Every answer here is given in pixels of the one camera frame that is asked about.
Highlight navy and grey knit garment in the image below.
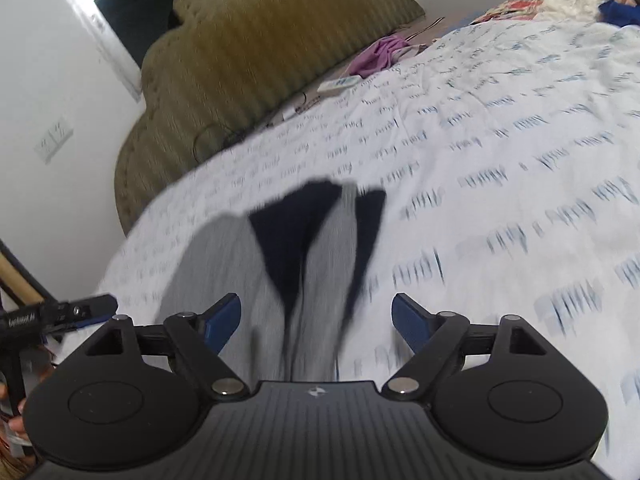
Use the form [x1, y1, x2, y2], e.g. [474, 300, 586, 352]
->
[160, 177, 388, 387]

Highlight person's left hand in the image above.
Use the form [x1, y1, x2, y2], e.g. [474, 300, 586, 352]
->
[0, 382, 37, 457]

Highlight white remote control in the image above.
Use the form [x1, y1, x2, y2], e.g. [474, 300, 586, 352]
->
[317, 76, 362, 95]

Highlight dark window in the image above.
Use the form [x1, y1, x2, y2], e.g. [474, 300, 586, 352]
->
[65, 0, 203, 69]

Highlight wooden board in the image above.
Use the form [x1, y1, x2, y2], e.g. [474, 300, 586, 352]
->
[0, 252, 37, 307]

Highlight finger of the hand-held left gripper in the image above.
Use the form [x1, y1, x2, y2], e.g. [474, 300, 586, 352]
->
[42, 295, 120, 335]

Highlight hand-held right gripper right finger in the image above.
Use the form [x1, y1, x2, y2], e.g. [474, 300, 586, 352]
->
[380, 292, 549, 401]

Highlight white charger with cable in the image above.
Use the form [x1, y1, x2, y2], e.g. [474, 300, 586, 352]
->
[270, 91, 322, 123]

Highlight floral patterned cloth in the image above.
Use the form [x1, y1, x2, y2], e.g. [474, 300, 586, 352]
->
[470, 0, 552, 26]

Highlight white script-print bed sheet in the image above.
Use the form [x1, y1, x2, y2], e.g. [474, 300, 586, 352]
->
[97, 16, 640, 468]

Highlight olive padded headboard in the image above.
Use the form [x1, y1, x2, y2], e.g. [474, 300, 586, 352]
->
[114, 0, 427, 237]

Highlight dark blue cloth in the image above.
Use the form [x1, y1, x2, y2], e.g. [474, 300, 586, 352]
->
[597, 0, 640, 29]

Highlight beige mattress cover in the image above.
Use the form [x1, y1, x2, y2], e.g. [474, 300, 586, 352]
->
[400, 12, 482, 47]

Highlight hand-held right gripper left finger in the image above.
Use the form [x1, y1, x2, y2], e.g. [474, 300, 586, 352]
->
[85, 292, 252, 401]

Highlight black metal frame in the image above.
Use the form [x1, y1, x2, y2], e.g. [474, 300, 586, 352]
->
[0, 239, 51, 306]

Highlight black cable loop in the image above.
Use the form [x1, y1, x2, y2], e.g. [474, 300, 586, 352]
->
[192, 121, 242, 159]

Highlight purple cloth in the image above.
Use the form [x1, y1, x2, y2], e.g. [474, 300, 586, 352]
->
[347, 35, 429, 80]

